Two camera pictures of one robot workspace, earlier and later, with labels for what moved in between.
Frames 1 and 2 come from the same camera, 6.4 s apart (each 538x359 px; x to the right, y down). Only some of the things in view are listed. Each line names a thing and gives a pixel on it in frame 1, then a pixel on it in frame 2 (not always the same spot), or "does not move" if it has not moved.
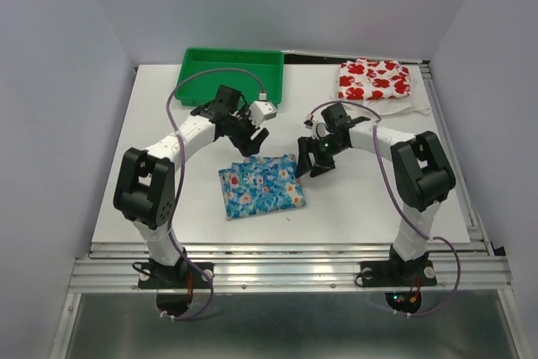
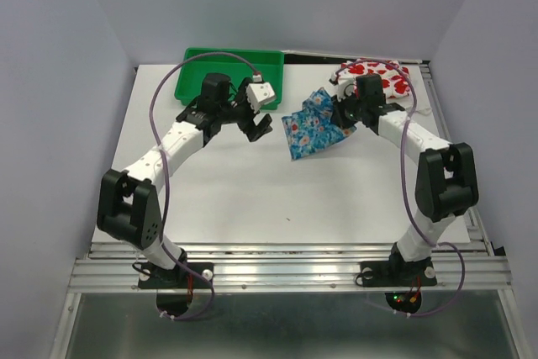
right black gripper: x=305 y=145 -> x=337 y=116
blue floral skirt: x=261 y=185 -> x=311 y=129
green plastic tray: x=266 y=65 does not move
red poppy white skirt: x=373 y=79 does not move
